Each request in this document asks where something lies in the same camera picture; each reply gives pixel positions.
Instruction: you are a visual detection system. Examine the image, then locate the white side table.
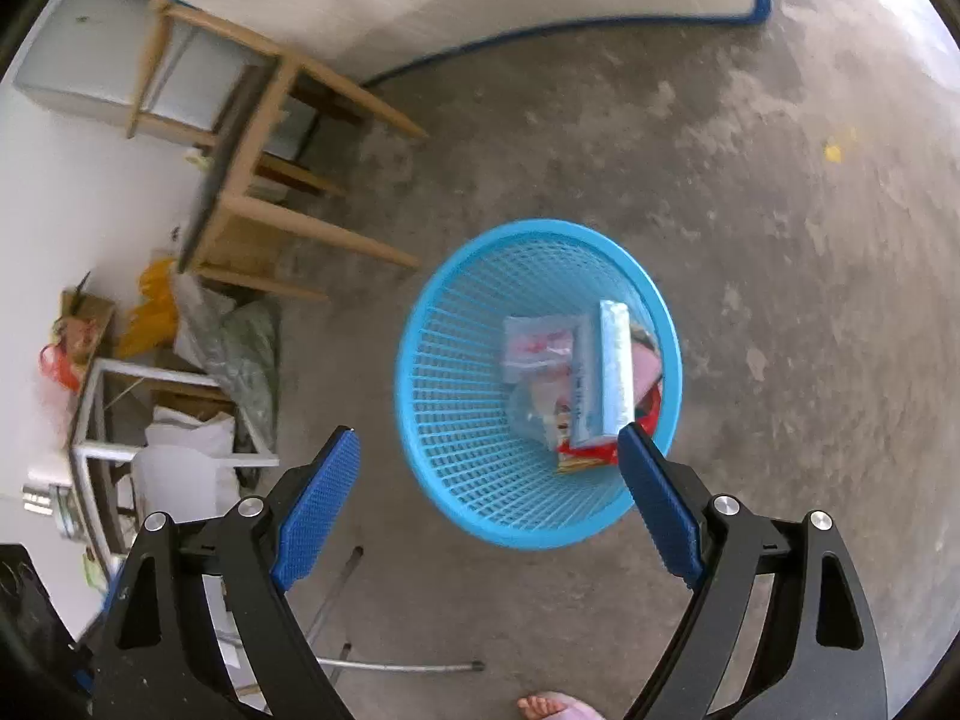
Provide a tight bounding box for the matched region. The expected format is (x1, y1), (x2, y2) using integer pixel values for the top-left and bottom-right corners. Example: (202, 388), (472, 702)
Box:
(71, 358), (280, 578)

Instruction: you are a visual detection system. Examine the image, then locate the white sack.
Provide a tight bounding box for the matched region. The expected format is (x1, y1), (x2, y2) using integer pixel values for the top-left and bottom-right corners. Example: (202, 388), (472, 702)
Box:
(133, 406), (239, 522)

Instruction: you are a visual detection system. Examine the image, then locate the red snack packet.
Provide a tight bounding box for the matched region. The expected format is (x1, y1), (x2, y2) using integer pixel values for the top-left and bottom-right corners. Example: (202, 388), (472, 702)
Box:
(555, 390), (665, 475)

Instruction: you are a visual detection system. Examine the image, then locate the metal table leg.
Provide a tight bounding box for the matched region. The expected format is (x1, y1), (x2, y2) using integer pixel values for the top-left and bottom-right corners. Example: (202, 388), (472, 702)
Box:
(300, 546), (485, 691)

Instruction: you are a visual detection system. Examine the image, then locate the blue plastic basket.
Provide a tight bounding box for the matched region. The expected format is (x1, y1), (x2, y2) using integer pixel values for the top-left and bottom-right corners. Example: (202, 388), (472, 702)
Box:
(395, 220), (683, 550)

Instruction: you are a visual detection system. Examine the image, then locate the pink snack bag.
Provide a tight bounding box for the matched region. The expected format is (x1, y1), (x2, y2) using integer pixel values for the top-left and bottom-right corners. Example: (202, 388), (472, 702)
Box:
(634, 322), (665, 398)

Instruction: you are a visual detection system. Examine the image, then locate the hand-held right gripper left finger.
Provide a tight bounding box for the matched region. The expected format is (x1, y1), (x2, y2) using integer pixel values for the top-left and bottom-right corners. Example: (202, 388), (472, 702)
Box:
(90, 426), (361, 720)

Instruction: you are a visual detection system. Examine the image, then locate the light blue carton box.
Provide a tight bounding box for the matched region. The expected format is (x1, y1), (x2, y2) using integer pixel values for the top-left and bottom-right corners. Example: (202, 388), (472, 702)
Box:
(570, 300), (638, 447)

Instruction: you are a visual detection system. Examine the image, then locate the grey refrigerator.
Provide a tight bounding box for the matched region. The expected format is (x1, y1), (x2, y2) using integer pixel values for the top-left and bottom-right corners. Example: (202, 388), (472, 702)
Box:
(13, 0), (316, 166)

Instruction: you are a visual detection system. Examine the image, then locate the yellow plastic bag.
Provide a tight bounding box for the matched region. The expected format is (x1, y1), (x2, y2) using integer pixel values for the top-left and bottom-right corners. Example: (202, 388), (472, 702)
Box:
(120, 259), (181, 357)

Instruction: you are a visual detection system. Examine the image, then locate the pink wafer packet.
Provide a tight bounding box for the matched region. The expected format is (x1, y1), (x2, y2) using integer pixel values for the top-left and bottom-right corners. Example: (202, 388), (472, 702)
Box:
(502, 315), (586, 391)

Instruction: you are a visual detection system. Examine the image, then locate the person's bare foot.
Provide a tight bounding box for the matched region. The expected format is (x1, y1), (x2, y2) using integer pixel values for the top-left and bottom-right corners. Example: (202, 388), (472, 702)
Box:
(517, 692), (601, 720)

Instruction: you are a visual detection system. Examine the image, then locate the wooden chair dark seat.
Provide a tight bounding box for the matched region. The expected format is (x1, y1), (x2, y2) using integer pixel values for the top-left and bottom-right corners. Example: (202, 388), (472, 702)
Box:
(126, 0), (430, 301)

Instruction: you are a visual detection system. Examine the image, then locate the grey plastic bag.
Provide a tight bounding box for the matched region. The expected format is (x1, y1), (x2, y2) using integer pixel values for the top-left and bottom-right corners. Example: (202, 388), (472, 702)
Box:
(174, 274), (284, 455)

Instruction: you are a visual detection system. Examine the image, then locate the cardboard box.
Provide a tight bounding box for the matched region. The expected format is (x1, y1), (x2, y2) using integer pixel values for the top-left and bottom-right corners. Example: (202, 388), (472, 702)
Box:
(51, 270), (117, 391)

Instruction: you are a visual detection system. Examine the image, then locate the red plastic bag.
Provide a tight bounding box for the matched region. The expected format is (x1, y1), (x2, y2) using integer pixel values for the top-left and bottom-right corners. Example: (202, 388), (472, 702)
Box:
(41, 345), (80, 391)

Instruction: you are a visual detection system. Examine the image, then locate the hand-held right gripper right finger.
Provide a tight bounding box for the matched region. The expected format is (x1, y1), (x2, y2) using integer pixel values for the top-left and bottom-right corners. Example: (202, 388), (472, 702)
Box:
(616, 422), (890, 720)

